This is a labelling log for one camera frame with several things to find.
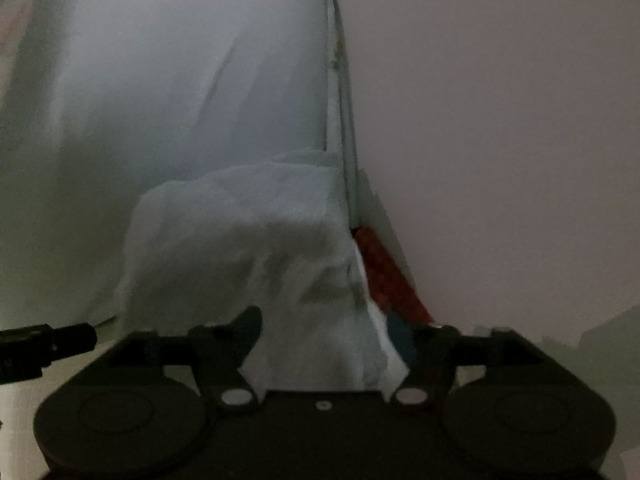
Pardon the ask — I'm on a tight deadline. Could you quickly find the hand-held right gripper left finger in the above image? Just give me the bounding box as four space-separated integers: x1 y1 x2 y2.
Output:
102 306 264 411

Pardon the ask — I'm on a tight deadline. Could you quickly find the pale blue quilt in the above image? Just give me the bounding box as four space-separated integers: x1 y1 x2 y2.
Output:
0 0 353 333

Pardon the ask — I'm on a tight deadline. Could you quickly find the green checked bed sheet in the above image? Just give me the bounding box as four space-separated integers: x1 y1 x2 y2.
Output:
0 304 640 473

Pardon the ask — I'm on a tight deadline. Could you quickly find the red cloth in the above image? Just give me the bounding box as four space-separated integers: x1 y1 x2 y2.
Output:
351 225 437 332

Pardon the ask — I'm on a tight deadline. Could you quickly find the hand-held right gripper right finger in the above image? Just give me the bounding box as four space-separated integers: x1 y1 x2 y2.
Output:
387 312 548 411

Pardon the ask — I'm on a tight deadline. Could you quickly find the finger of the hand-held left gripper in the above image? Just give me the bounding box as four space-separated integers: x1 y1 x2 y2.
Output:
46 322 99 362

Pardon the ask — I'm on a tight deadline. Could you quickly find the white garment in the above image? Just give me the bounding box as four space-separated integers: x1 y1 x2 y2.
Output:
115 146 412 393

